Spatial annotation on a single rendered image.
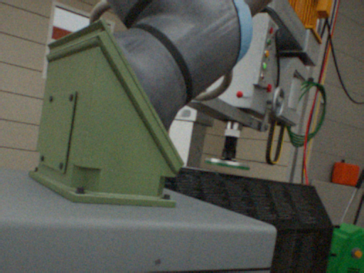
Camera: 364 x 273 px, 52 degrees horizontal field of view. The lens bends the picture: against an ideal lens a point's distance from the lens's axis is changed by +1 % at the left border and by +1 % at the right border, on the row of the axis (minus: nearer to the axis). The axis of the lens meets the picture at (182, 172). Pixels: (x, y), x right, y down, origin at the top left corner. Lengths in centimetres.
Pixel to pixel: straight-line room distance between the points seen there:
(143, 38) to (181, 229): 29
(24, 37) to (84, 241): 746
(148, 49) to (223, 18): 15
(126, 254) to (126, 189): 12
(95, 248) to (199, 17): 39
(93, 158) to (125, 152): 4
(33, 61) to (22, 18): 75
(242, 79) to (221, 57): 111
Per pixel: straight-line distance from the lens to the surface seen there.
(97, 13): 122
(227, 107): 160
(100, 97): 48
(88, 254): 40
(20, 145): 767
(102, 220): 40
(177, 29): 60
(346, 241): 311
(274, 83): 198
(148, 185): 52
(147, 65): 53
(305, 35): 238
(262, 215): 168
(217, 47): 62
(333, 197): 449
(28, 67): 773
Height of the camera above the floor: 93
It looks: 3 degrees down
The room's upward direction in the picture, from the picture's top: 9 degrees clockwise
